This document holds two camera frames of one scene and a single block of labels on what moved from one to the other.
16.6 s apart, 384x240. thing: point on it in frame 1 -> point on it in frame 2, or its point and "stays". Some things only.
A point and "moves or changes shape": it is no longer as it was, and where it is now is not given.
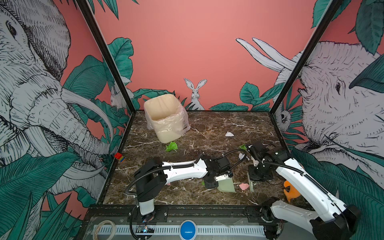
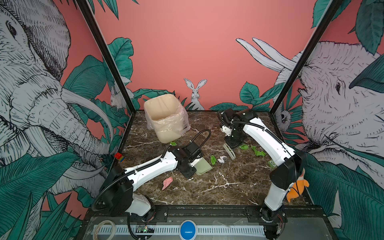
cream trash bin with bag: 165,115 stays
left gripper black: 212,186 -> 190,173
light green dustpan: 226,185 moves or changes shape
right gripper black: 252,177 -> 232,145
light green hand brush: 251,188 -> 230,151
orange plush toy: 293,192 stays
